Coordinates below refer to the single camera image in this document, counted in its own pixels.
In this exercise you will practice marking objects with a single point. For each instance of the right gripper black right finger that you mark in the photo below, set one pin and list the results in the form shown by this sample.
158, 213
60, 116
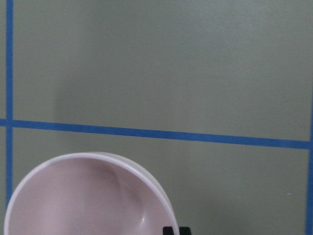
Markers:
185, 231

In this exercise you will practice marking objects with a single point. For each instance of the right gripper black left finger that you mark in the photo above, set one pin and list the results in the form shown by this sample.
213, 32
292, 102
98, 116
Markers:
168, 230

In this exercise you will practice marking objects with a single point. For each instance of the pink bowl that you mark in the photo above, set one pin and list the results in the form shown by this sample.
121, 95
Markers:
91, 193

